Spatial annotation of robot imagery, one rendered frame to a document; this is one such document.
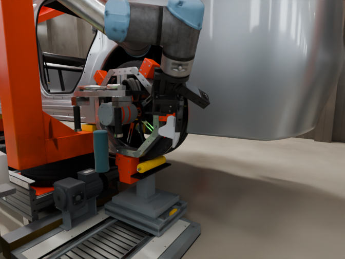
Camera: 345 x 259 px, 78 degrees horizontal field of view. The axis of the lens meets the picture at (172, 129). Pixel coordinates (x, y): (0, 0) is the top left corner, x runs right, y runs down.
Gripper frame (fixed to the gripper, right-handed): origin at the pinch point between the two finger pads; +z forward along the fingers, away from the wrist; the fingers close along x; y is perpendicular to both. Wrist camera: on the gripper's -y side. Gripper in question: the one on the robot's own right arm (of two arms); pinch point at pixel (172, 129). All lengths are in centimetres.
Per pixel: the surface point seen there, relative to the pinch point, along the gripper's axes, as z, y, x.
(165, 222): 91, -9, -8
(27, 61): 24, 72, -79
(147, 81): 20, 4, -58
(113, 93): 20, 22, -46
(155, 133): 41, -1, -37
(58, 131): 66, 61, -63
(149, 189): 93, -1, -32
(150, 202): 94, -1, -23
